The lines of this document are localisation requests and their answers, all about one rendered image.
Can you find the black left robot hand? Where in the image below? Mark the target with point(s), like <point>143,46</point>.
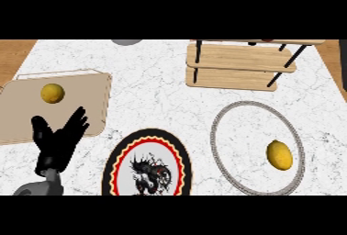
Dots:
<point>56,143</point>

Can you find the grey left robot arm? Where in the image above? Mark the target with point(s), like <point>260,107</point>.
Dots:
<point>44,186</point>

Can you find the oval yellow bell pepper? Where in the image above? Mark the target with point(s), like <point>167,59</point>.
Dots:
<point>279,155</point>

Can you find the grey round object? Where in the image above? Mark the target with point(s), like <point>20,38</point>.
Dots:
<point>125,41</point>

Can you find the beige cutting board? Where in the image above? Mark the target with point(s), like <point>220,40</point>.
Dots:
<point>68,107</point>

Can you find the dark appliance edge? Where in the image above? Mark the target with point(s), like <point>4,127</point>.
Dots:
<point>342,58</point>

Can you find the black-rimmed plate with dragon print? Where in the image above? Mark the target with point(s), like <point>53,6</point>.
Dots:
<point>146,165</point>

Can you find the white placemat with grey rim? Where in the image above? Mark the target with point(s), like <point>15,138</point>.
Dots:
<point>235,122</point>

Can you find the wooden tiered shelf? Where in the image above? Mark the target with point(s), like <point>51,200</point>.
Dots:
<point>239,65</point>

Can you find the round yellow fruit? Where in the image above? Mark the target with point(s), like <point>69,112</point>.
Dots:
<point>51,93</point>

